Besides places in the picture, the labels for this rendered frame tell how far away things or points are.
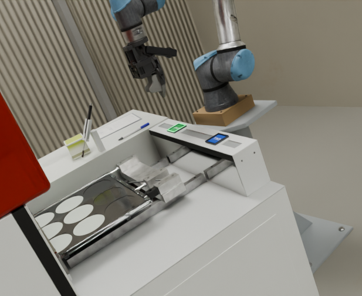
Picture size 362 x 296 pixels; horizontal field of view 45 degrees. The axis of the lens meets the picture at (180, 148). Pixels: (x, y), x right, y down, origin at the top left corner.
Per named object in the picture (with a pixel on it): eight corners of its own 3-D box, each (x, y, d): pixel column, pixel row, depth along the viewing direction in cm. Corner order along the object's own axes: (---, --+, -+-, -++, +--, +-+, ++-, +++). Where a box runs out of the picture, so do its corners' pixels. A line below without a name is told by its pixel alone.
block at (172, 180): (161, 195, 134) (157, 187, 133) (156, 192, 137) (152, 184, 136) (182, 181, 137) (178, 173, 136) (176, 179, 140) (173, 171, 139)
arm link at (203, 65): (213, 79, 195) (203, 50, 191) (236, 76, 185) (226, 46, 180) (195, 90, 188) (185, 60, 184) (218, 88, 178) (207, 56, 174)
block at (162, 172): (149, 188, 141) (146, 181, 140) (145, 185, 144) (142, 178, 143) (170, 176, 144) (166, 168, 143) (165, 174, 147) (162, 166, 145)
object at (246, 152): (247, 197, 127) (232, 155, 121) (162, 160, 174) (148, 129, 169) (271, 180, 130) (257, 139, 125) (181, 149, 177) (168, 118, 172)
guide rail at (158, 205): (71, 268, 127) (66, 260, 125) (69, 266, 128) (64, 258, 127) (206, 181, 145) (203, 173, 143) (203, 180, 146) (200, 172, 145)
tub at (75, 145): (73, 161, 166) (65, 145, 163) (70, 156, 173) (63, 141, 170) (91, 152, 168) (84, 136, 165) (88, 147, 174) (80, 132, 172)
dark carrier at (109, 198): (40, 268, 118) (39, 266, 118) (19, 226, 147) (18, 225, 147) (146, 201, 130) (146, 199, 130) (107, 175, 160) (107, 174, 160)
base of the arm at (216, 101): (217, 99, 201) (210, 78, 197) (244, 96, 190) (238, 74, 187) (199, 113, 191) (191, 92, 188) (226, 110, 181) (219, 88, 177)
